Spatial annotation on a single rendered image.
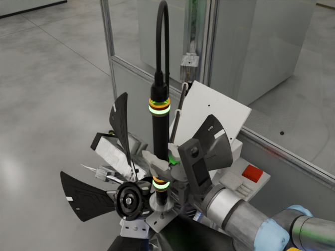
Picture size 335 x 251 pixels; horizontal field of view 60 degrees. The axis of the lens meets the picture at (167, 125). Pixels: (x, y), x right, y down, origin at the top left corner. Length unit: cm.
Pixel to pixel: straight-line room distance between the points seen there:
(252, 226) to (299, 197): 99
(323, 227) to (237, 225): 17
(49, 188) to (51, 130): 75
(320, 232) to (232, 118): 53
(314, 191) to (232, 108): 63
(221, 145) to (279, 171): 76
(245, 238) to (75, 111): 291
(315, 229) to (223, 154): 27
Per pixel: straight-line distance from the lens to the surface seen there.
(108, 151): 121
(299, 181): 151
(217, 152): 80
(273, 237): 60
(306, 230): 69
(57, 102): 356
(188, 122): 113
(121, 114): 99
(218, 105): 109
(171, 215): 93
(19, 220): 256
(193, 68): 121
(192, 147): 59
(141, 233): 101
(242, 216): 60
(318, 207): 156
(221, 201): 61
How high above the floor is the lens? 198
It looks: 41 degrees down
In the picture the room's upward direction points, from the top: straight up
